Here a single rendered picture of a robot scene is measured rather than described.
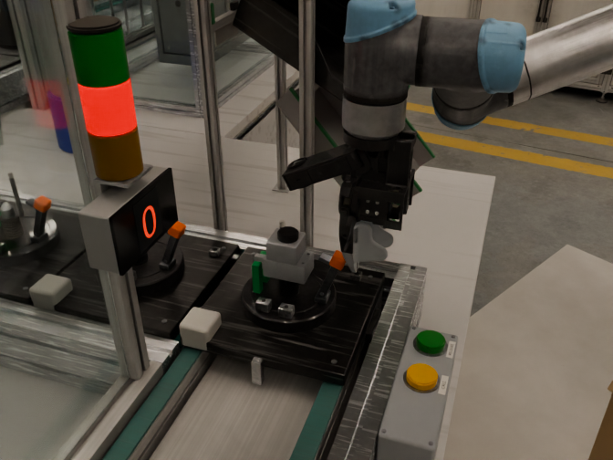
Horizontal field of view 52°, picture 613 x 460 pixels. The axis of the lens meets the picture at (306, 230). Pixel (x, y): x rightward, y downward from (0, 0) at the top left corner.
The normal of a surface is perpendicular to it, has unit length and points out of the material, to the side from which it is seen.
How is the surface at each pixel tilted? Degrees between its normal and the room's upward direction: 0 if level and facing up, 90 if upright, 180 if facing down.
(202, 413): 0
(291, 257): 90
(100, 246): 90
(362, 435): 0
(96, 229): 90
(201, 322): 0
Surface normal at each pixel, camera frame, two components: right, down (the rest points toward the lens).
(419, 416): 0.00, -0.85
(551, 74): 0.09, 0.59
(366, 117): -0.36, 0.49
